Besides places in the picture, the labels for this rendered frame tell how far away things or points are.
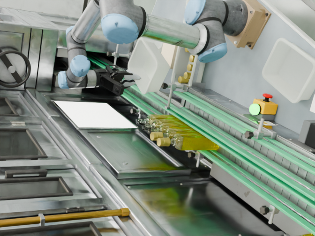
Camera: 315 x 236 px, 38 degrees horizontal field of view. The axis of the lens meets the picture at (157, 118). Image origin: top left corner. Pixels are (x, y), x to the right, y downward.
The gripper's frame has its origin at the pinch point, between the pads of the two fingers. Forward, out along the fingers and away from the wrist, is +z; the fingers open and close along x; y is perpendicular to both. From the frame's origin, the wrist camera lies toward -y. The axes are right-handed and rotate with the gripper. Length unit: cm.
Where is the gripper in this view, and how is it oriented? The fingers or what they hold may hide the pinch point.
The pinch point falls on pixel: (138, 79)
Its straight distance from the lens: 204.0
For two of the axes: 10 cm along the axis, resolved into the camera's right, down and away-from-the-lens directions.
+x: -2.2, 7.8, 5.8
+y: -3.9, -6.2, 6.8
